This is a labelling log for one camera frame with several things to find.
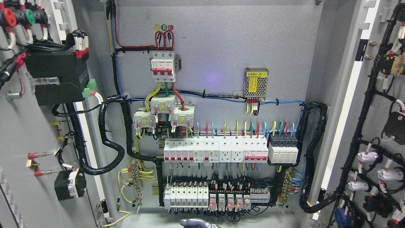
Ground grey cabinet door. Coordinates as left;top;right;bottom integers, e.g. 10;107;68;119
0;0;119;228
320;0;404;228

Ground white current transformers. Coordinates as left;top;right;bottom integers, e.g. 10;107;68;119
133;95;194;132

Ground white socket breaker row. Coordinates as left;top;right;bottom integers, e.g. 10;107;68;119
163;135;269;164

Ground red white main breaker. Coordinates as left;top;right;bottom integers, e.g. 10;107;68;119
151;51;181;83

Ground metal mesh power supply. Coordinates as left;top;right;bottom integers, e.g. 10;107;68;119
243;67;269;99

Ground white lower breaker row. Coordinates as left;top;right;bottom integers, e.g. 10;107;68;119
164;182;209;209

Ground black surge protector block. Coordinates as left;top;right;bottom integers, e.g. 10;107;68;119
267;134;298;167

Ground relay terminal row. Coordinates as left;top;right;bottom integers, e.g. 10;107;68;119
208;175;273;213

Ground black digital power meter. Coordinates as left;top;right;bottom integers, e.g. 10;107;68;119
25;49;89;106

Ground yellow indicator lamp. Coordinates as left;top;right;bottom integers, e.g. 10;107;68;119
33;6;49;40

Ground green indicator lamp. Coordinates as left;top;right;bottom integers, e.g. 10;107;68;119
14;9;35;44

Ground red indicator lamp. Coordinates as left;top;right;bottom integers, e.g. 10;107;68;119
0;3;16;50

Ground black left cable conduit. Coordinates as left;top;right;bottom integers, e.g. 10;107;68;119
65;95;133;176

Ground black cable conduit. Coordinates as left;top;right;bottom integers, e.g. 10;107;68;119
65;95;133;176
299;102;342;214

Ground black right cable conduit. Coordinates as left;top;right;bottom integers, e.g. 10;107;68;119
299;102;342;214

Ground yellow terminal post block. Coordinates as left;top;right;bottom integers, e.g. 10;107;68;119
53;120;75;142

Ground white rotary selector switch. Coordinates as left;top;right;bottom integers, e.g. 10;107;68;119
54;169;86;201

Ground red terminal post block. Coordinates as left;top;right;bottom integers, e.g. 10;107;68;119
26;151;60;177

